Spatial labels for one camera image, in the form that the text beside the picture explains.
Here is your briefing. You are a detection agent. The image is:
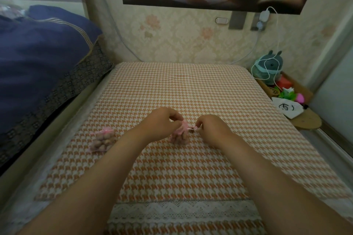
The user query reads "person's left hand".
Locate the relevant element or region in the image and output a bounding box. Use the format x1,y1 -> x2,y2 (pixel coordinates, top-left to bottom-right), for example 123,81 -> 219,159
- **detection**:
134,107 -> 184,143

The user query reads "person's right hand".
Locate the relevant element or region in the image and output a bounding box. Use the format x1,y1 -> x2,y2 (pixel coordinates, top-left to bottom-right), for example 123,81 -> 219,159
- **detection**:
194,114 -> 235,149

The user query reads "pink mesh pouch of nuts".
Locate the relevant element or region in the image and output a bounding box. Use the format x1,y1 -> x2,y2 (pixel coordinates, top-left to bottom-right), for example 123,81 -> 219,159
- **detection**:
89,127 -> 117,153
169,121 -> 198,145

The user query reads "person's right forearm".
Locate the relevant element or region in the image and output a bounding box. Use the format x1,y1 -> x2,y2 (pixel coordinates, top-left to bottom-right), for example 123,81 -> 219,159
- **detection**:
218,136 -> 353,235

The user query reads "person's left forearm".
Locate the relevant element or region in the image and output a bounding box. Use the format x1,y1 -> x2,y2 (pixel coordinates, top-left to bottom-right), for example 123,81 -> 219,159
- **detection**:
17,129 -> 151,235

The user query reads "orange houndstooth table cloth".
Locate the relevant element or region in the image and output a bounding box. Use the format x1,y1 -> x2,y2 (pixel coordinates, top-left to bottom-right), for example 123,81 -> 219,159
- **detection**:
33,62 -> 353,235

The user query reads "teal plush toy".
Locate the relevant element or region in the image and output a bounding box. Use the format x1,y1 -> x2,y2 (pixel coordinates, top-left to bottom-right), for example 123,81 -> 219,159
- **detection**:
252,50 -> 283,81

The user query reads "red box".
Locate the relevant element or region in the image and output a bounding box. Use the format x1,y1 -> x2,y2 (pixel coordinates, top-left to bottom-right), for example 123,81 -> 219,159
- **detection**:
276,75 -> 293,90

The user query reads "green and pink toy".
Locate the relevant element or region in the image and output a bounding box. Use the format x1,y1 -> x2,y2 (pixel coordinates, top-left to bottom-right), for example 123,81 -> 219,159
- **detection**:
278,87 -> 306,105

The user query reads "wooden side shelf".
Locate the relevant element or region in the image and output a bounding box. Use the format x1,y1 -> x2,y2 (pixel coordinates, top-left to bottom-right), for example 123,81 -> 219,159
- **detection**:
255,72 -> 322,130

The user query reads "dark patterned blanket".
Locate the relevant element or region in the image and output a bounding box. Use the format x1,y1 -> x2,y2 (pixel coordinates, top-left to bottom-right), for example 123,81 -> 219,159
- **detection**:
0,40 -> 114,166

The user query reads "navy blue quilt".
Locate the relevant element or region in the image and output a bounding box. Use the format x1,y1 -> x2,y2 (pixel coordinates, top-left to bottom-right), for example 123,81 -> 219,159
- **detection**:
0,5 -> 103,136

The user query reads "white drawstring pouch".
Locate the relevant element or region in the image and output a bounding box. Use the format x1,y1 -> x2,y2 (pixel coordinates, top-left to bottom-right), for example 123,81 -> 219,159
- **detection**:
272,97 -> 304,119

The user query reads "white charger with cable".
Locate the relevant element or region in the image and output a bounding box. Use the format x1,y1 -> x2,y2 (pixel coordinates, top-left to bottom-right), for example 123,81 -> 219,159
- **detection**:
229,6 -> 284,81

